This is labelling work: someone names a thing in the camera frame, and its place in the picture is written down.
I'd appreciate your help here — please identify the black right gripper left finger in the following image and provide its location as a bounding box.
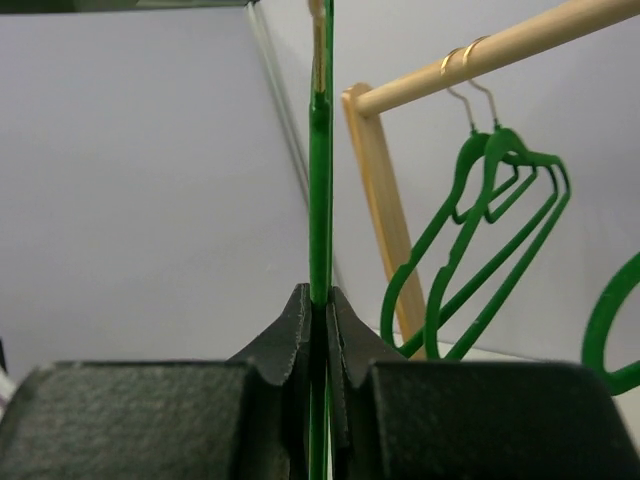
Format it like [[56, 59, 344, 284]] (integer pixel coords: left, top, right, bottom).
[[1, 284, 311, 479]]

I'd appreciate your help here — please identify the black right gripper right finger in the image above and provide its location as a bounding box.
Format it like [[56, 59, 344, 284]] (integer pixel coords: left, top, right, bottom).
[[326, 289, 639, 479]]

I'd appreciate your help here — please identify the green velvet hanger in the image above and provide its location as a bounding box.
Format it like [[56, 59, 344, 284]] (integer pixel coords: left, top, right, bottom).
[[308, 1, 334, 479]]

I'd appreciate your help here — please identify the green hanger under blue top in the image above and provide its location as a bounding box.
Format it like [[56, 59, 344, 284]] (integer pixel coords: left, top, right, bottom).
[[581, 254, 639, 396]]

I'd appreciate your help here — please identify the green hanger on rack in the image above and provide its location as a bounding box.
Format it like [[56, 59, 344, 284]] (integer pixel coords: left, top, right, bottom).
[[380, 49, 539, 360], [423, 37, 572, 361]]

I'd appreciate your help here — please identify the wooden clothes rack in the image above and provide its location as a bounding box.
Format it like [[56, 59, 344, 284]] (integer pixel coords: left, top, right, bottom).
[[335, 1, 639, 368]]

